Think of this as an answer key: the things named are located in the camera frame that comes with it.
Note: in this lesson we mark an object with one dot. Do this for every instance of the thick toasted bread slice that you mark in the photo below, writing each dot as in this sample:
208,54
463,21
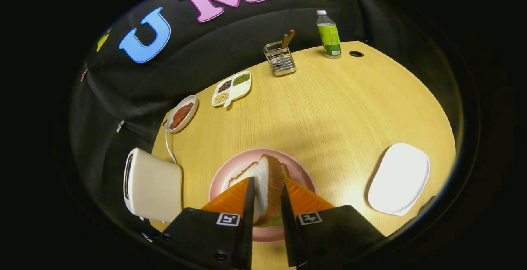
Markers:
267,187

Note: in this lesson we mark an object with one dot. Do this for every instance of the green lettuce leaf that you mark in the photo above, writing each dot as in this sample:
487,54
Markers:
275,221

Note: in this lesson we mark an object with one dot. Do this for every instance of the silver cloth clip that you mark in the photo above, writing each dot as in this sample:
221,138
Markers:
120,126

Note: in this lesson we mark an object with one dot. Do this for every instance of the pink round plate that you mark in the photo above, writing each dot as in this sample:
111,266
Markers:
224,175

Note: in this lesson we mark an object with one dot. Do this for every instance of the white toaster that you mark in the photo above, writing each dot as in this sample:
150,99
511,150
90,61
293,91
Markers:
154,187

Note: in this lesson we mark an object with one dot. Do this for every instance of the green label drink bottle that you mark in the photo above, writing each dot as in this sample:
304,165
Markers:
329,39

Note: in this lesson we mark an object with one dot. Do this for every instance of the reddish cloth clip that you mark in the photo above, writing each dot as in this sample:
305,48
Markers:
84,75

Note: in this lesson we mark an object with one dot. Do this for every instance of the grey round plate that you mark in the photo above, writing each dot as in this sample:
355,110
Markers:
188,122

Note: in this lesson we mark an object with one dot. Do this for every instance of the white oval plate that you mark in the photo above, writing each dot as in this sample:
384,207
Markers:
397,179

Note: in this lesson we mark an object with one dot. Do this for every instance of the white divided bean dish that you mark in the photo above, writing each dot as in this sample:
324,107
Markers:
239,91

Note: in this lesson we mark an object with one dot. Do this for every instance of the red meat slice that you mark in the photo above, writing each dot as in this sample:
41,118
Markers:
181,115

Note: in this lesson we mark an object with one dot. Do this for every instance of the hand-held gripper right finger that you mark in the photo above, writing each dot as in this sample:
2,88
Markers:
290,237

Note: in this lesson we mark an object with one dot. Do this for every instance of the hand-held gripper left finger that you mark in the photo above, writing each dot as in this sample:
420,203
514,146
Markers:
247,237

